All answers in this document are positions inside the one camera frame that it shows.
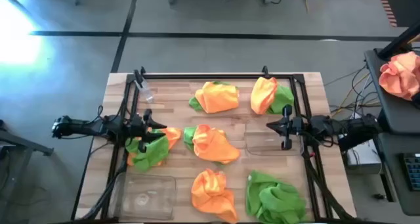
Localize dark metal table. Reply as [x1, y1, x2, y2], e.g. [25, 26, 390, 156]
[0, 118, 55, 224]

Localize clear plastic basket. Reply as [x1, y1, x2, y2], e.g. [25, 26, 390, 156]
[244, 118, 303, 158]
[113, 172, 177, 221]

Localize white electronics box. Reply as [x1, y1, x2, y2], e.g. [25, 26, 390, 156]
[344, 137, 384, 176]

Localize dark grey keyboard desk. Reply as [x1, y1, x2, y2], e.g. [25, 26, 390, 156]
[375, 131, 420, 217]

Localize black computer keyboard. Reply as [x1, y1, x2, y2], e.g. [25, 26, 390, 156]
[398, 151, 420, 192]

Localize dark desk pole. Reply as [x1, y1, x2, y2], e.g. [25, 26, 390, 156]
[376, 19, 420, 60]

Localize clear plastic spray bottle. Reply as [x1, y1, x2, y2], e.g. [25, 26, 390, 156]
[133, 69, 155, 104]

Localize dark grey side desk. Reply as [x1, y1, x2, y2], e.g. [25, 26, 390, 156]
[363, 48, 420, 135]

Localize crumpled orange cloth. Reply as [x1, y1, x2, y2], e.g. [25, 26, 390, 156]
[378, 51, 420, 102]

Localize black slanted floor beam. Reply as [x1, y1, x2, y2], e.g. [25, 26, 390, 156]
[337, 131, 390, 152]

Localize black mat with striped edge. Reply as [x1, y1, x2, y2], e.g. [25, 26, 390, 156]
[375, 0, 420, 28]

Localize black aluminium table frame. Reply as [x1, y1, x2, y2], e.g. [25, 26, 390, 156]
[98, 72, 332, 224]

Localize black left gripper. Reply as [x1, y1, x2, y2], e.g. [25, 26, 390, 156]
[129, 108, 167, 154]

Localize green microfiber towel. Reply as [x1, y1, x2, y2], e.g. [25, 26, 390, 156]
[245, 170, 308, 224]
[267, 84, 295, 115]
[182, 125, 200, 152]
[188, 80, 238, 113]
[124, 128, 170, 173]

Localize orange microfiber towel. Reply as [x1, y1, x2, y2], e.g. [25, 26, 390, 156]
[192, 124, 242, 165]
[191, 168, 239, 224]
[250, 76, 279, 116]
[194, 81, 240, 115]
[126, 127, 182, 168]

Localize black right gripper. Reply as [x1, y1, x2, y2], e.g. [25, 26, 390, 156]
[266, 104, 306, 151]

